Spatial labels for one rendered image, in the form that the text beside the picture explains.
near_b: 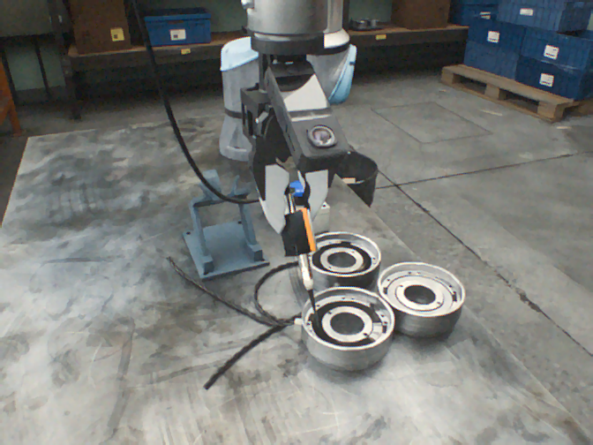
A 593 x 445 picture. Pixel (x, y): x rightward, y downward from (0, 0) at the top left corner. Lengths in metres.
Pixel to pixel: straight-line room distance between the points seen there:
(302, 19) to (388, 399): 0.38
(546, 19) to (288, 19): 3.91
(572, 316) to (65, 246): 1.74
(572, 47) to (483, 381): 3.71
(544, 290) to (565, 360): 0.38
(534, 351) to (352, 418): 1.39
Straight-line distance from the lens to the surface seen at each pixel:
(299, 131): 0.43
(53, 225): 0.90
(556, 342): 1.94
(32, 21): 4.26
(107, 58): 3.91
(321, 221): 0.77
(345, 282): 0.63
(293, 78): 0.47
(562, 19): 4.28
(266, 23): 0.47
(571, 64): 4.18
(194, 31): 4.03
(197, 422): 0.53
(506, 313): 1.99
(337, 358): 0.54
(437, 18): 4.81
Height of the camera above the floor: 1.22
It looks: 31 degrees down
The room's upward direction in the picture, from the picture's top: straight up
